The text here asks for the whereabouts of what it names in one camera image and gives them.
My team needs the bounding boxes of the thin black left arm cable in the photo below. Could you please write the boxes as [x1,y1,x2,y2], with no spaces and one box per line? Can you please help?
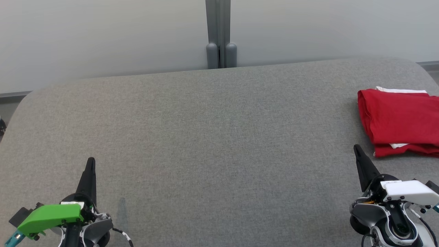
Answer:
[111,228,134,247]

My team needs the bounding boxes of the red shorts with white stripe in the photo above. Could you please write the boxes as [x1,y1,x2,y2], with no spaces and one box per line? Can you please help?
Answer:
[373,86,439,158]

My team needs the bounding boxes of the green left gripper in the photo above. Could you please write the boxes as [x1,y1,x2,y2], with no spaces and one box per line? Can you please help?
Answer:
[17,157,98,239]

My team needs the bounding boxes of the red white basketball jersey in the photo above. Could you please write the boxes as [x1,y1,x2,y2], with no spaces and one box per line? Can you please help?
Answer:
[357,89,439,146]

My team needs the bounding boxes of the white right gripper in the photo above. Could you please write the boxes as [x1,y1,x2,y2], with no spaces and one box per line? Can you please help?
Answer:
[353,144,439,207]

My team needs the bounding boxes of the grey fabric sofa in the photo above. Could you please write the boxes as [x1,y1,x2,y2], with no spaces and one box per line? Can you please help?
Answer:
[0,58,439,247]

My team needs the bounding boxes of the left camera cable teal plug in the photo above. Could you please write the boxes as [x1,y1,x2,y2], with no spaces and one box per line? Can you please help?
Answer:
[4,232,25,247]

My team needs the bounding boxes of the grey partition post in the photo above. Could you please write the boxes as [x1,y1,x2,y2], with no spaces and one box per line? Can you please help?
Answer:
[205,0,238,69]

